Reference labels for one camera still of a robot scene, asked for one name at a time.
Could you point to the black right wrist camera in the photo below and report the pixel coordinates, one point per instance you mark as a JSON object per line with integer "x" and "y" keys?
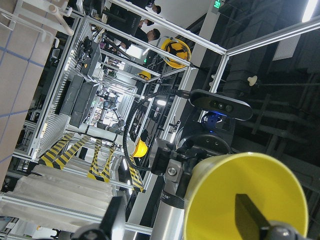
{"x": 213, "y": 102}

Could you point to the yellow hard hat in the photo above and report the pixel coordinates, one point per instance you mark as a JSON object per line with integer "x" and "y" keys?
{"x": 178, "y": 48}

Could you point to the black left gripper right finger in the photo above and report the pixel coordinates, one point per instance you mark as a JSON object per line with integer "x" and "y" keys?
{"x": 250, "y": 215}

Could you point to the wooden dowel stick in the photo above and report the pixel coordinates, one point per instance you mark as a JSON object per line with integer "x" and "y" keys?
{"x": 59, "y": 13}

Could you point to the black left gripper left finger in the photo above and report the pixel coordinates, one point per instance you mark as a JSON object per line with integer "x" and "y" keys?
{"x": 112, "y": 225}

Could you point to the yellow plastic cup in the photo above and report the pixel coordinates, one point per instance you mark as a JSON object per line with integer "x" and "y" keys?
{"x": 259, "y": 179}

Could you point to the white wire cup rack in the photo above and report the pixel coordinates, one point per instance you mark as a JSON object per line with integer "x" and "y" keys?
{"x": 25, "y": 17}

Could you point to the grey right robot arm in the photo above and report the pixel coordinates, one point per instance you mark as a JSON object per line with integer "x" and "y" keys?
{"x": 168, "y": 224}

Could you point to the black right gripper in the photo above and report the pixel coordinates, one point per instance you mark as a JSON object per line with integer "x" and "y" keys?
{"x": 176, "y": 163}

